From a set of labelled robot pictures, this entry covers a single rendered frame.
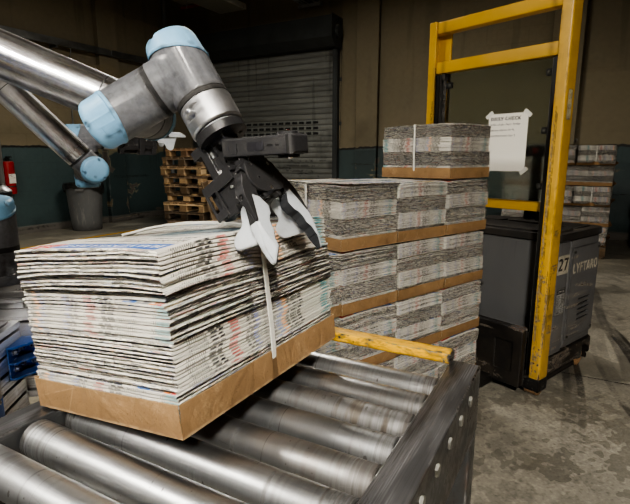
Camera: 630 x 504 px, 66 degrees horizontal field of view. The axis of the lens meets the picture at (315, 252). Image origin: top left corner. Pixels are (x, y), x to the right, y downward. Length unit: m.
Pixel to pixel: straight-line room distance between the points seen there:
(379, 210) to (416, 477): 1.27
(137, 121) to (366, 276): 1.20
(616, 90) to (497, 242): 5.53
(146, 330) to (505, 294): 2.36
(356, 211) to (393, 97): 6.97
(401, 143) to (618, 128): 6.02
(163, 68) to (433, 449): 0.60
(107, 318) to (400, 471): 0.39
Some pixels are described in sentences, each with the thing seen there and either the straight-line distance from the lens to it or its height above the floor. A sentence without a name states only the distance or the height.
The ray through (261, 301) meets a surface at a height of 0.95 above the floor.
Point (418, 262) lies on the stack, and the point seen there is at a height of 0.74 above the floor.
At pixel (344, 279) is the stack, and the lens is 1.69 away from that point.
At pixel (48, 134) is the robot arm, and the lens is 1.53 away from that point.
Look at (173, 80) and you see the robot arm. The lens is 0.71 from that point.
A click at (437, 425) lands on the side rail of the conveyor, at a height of 0.80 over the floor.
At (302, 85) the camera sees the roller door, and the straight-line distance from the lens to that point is 9.30.
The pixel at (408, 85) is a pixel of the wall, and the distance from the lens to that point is 8.53.
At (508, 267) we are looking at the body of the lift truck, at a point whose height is 0.58.
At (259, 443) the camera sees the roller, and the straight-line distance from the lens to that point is 0.67.
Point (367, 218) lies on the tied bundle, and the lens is 1.71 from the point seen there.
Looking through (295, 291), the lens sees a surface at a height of 0.95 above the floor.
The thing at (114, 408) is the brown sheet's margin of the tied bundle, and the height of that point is 0.85.
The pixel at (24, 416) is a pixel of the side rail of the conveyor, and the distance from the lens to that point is 0.81.
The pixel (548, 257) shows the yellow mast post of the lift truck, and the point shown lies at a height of 0.70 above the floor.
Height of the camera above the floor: 1.15
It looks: 11 degrees down
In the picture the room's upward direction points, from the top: straight up
